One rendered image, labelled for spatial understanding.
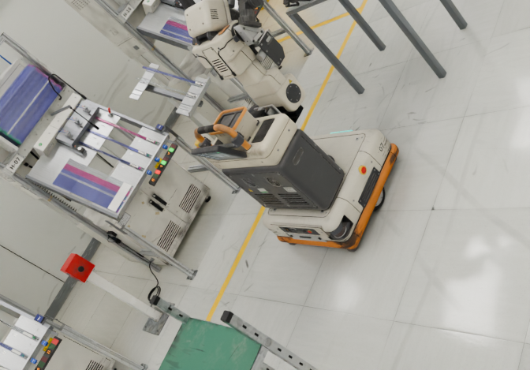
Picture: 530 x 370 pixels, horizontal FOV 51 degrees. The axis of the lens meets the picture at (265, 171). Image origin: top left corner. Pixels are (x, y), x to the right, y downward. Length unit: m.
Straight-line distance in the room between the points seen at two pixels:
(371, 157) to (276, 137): 0.62
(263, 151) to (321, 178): 0.38
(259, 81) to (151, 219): 1.71
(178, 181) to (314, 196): 1.76
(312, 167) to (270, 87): 0.47
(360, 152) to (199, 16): 1.09
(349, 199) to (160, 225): 1.79
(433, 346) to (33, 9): 4.76
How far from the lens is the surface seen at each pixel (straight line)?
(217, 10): 2.78
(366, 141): 3.06
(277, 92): 2.89
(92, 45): 6.06
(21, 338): 3.71
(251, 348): 1.68
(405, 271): 2.77
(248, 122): 2.76
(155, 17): 4.66
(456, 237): 2.73
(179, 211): 4.33
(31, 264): 5.63
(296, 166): 2.72
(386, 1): 3.24
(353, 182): 2.94
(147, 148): 3.94
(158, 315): 4.10
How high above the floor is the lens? 1.99
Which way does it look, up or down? 29 degrees down
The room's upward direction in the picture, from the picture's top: 49 degrees counter-clockwise
